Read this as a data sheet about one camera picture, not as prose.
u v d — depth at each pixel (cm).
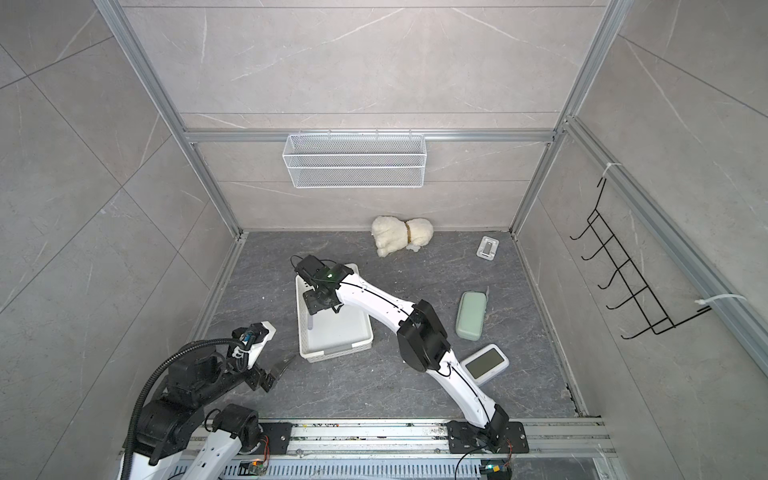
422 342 57
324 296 65
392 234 107
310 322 93
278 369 59
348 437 75
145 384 43
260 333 55
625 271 68
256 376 58
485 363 82
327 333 91
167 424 44
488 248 114
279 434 73
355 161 100
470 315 95
